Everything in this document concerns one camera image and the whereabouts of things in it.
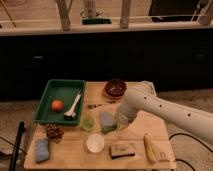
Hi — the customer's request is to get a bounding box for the blue folded towel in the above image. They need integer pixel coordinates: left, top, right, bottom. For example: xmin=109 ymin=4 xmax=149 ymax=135
xmin=35 ymin=138 xmax=50 ymax=163

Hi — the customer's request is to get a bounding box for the blue triangular cloth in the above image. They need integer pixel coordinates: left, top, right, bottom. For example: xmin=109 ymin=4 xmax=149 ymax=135
xmin=100 ymin=111 xmax=116 ymax=130

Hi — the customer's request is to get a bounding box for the black floor cable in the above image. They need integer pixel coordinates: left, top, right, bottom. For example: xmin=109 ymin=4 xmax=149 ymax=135
xmin=168 ymin=132 xmax=213 ymax=171

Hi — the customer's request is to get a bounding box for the yellow banana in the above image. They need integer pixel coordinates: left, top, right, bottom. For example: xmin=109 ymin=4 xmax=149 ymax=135
xmin=144 ymin=134 xmax=157 ymax=163

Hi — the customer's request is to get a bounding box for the small green cup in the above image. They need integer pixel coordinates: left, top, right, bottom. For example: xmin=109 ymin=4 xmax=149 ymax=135
xmin=81 ymin=117 xmax=94 ymax=132

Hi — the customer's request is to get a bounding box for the green plastic tray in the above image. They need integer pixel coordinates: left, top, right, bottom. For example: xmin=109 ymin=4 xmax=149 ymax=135
xmin=33 ymin=79 xmax=85 ymax=126

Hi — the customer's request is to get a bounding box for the brown grape bunch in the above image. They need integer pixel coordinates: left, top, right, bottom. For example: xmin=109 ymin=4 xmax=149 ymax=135
xmin=46 ymin=124 xmax=64 ymax=140

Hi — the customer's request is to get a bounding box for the orange tomato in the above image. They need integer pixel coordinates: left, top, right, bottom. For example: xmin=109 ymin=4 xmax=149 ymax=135
xmin=51 ymin=99 xmax=64 ymax=112

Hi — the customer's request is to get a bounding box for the dark red bowl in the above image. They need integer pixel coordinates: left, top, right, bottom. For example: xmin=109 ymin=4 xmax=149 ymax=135
xmin=104 ymin=79 xmax=127 ymax=98

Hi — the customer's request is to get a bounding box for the brown sponge block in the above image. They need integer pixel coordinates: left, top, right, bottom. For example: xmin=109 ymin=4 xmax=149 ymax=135
xmin=109 ymin=143 xmax=135 ymax=159

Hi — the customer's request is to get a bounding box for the white paper cup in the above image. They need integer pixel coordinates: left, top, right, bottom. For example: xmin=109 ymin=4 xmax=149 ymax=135
xmin=86 ymin=134 xmax=105 ymax=153

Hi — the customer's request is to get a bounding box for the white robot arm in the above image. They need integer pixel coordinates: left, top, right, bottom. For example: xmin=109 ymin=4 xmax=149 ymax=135
xmin=116 ymin=87 xmax=213 ymax=144

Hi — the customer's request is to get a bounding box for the metal fork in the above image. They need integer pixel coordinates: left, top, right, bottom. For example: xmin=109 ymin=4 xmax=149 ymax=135
xmin=87 ymin=101 xmax=116 ymax=109

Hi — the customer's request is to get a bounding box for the black pole stand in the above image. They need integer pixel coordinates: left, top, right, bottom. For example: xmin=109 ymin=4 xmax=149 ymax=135
xmin=8 ymin=121 xmax=25 ymax=171

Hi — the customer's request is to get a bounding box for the green base object on shelf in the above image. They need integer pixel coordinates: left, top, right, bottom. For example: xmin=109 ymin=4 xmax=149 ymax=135
xmin=82 ymin=18 xmax=112 ymax=25

